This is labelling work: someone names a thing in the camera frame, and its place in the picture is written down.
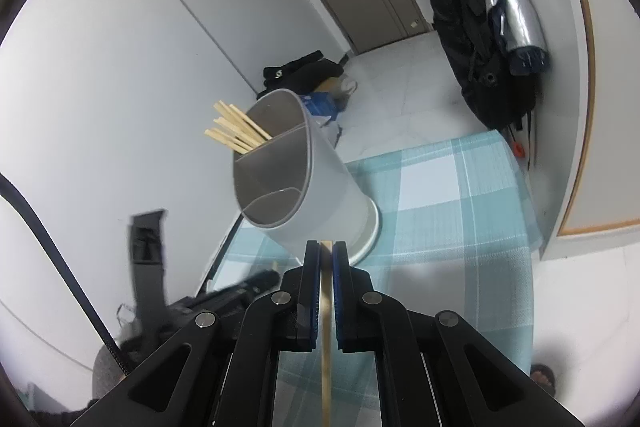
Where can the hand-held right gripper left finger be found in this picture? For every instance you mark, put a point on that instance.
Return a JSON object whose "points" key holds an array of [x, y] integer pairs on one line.
{"points": [[310, 297]]}

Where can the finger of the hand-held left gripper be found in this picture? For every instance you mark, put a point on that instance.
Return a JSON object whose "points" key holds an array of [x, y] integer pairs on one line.
{"points": [[250, 284]]}

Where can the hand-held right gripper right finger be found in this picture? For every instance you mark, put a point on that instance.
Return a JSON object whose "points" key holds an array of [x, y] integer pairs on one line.
{"points": [[341, 297]]}

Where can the single bamboo chopstick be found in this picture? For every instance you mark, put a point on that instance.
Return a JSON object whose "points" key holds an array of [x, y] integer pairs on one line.
{"points": [[326, 357]]}

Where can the white utensil holder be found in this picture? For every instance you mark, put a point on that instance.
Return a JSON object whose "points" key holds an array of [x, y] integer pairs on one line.
{"points": [[330, 197]]}

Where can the bundle of bamboo chopsticks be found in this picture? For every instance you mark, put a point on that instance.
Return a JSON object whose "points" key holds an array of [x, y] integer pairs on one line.
{"points": [[240, 129]]}

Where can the person's leg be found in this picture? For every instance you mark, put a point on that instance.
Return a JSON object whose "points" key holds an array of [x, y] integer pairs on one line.
{"points": [[107, 382]]}

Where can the teal checked tablecloth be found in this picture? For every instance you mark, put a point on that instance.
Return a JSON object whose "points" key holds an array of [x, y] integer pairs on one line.
{"points": [[450, 232]]}

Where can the blue box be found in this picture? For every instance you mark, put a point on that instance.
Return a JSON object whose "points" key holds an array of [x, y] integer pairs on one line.
{"points": [[322, 104]]}

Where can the brown cardboard box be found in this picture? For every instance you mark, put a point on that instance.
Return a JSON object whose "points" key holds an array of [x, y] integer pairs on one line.
{"points": [[332, 84]]}

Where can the black clothes pile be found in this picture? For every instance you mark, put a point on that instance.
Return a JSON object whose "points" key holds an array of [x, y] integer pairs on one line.
{"points": [[305, 77]]}

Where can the person's foot in sandal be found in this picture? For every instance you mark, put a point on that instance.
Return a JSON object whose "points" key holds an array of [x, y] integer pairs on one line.
{"points": [[542, 377]]}

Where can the small orange object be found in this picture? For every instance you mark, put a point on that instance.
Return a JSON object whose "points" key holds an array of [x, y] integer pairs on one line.
{"points": [[519, 150]]}

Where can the black hanging coat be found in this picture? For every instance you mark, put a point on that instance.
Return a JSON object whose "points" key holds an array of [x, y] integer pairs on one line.
{"points": [[465, 32]]}

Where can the white wood-trimmed panel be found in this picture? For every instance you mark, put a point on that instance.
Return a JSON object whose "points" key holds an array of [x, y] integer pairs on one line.
{"points": [[615, 132]]}

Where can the silver folded umbrella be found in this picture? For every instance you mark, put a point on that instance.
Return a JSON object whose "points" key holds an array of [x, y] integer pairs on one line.
{"points": [[520, 17]]}

